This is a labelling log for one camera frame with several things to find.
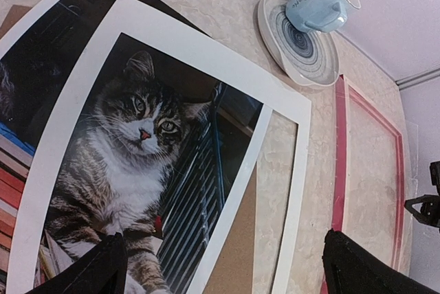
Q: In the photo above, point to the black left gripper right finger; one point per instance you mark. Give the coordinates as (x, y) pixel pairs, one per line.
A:
(349, 268)

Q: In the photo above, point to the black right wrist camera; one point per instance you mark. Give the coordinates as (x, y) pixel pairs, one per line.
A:
(435, 175)

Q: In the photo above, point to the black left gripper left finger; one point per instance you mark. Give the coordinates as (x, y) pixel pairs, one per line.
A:
(103, 269)

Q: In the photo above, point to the white mat board passe-partout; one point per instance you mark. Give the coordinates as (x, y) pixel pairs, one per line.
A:
(279, 146)

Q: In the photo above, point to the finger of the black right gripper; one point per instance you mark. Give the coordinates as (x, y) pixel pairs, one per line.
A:
(425, 209)

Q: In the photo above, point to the red wooden picture frame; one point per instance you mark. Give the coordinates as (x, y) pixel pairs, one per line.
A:
(371, 171)

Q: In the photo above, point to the light blue ceramic mug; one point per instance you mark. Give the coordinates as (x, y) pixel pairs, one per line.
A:
(320, 15)

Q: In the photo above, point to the striped ceramic plate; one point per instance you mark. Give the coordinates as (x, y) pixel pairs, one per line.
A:
(308, 59)

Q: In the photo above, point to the cat photo print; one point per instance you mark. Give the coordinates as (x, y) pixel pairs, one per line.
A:
(34, 73)

